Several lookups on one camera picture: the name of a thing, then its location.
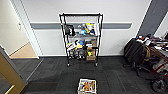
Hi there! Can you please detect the pale basket with dark spots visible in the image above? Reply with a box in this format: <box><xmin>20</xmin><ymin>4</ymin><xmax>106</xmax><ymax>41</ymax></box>
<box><xmin>77</xmin><ymin>78</ymin><xmax>98</xmax><ymax>94</ymax></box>

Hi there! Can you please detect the black box with print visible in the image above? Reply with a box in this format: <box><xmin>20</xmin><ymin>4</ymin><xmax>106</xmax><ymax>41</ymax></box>
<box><xmin>84</xmin><ymin>40</ymin><xmax>94</xmax><ymax>49</ymax></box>

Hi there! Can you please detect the yellow plush with blue cap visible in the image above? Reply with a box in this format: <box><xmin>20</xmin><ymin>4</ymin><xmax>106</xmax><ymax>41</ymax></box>
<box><xmin>74</xmin><ymin>39</ymin><xmax>85</xmax><ymax>50</ymax></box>

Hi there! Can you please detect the yellow-green pack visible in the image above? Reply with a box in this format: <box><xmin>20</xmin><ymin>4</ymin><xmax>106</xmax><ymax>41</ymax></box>
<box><xmin>87</xmin><ymin>48</ymin><xmax>95</xmax><ymax>57</ymax></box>

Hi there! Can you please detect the dark goods cluster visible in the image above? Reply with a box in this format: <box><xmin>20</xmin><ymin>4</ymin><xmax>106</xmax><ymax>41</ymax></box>
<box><xmin>68</xmin><ymin>49</ymin><xmax>86</xmax><ymax>61</ymax></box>

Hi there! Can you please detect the small brown cardboard box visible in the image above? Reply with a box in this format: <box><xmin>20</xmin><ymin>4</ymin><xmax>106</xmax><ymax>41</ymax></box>
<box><xmin>91</xmin><ymin>39</ymin><xmax>98</xmax><ymax>48</ymax></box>

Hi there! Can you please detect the open brown cardboard box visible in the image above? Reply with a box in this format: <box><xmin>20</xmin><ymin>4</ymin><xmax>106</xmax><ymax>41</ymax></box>
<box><xmin>85</xmin><ymin>47</ymin><xmax>98</xmax><ymax>62</ymax></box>

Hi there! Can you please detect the white printed box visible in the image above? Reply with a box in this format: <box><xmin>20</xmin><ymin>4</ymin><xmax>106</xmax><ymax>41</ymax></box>
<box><xmin>65</xmin><ymin>41</ymin><xmax>77</xmax><ymax>51</ymax></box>

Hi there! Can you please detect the yellow white blue plush toy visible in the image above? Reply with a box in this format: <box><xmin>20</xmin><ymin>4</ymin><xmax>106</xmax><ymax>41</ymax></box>
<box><xmin>85</xmin><ymin>22</ymin><xmax>96</xmax><ymax>35</ymax></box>

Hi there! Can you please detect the white paper bag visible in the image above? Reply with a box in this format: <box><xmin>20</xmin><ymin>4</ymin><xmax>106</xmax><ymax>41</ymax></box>
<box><xmin>94</xmin><ymin>22</ymin><xmax>101</xmax><ymax>37</ymax></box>

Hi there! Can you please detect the black bag with grey print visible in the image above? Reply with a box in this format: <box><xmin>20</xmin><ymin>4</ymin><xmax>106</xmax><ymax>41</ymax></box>
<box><xmin>64</xmin><ymin>24</ymin><xmax>76</xmax><ymax>37</ymax></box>

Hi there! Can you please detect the orange plush toy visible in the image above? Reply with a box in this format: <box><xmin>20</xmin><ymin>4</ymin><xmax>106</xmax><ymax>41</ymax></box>
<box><xmin>81</xmin><ymin>80</ymin><xmax>94</xmax><ymax>92</ymax></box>

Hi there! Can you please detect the black wire shelf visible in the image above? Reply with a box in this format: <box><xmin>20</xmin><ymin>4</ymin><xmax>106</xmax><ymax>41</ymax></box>
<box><xmin>59</xmin><ymin>12</ymin><xmax>104</xmax><ymax>67</ymax></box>

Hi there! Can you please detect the long grey wall band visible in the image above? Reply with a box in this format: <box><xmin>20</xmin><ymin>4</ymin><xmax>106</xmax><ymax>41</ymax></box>
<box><xmin>29</xmin><ymin>21</ymin><xmax>133</xmax><ymax>30</ymax></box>

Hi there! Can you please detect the white door frame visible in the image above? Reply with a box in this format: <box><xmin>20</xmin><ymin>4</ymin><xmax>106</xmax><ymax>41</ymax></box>
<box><xmin>9</xmin><ymin>0</ymin><xmax>44</xmax><ymax>59</ymax></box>

